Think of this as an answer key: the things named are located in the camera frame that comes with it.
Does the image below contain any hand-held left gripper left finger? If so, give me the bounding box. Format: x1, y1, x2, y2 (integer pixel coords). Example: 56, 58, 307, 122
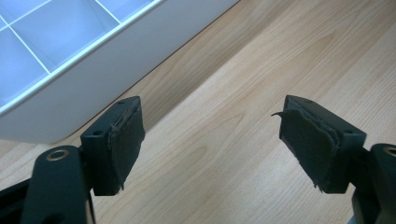
79, 95, 147, 197

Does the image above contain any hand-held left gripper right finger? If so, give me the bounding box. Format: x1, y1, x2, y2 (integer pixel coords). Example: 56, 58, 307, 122
270, 94, 368, 195

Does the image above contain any white divided storage box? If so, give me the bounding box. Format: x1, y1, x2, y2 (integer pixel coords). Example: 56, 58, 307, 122
0, 0, 241, 145

